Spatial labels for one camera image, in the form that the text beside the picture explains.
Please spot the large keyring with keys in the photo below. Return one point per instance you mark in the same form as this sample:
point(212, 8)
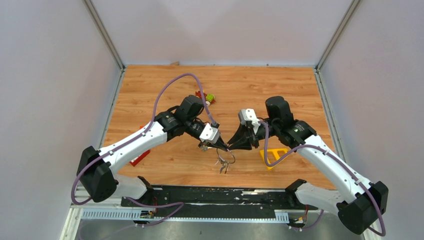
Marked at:
point(224, 163)

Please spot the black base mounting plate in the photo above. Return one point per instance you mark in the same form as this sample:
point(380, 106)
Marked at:
point(272, 198)

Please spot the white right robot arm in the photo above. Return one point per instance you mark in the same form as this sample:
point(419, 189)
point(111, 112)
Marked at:
point(355, 200)

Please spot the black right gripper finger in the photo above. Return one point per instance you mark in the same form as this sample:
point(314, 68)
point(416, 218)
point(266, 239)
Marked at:
point(238, 136)
point(244, 144)

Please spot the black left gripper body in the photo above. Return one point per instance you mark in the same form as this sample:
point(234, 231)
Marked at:
point(203, 142)

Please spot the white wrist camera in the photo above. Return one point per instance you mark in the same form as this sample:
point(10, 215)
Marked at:
point(247, 117)
point(209, 134)

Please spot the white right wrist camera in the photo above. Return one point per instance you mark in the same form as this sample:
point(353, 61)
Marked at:
point(247, 117)

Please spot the red lego brick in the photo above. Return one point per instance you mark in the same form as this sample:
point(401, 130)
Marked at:
point(138, 159)

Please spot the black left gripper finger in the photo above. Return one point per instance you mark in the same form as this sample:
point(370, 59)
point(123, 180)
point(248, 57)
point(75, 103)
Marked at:
point(210, 145)
point(220, 144)

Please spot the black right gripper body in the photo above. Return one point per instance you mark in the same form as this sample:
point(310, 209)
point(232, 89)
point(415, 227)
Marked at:
point(260, 134)

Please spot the red lego toy car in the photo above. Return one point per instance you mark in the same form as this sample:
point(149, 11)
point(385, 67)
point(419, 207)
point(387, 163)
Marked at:
point(209, 98)

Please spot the yellow triangle block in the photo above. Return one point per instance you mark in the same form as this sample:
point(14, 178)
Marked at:
point(273, 155)

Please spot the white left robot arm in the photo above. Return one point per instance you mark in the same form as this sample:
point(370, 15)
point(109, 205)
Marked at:
point(98, 168)

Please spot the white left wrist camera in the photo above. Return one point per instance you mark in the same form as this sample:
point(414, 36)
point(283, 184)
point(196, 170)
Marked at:
point(209, 134)

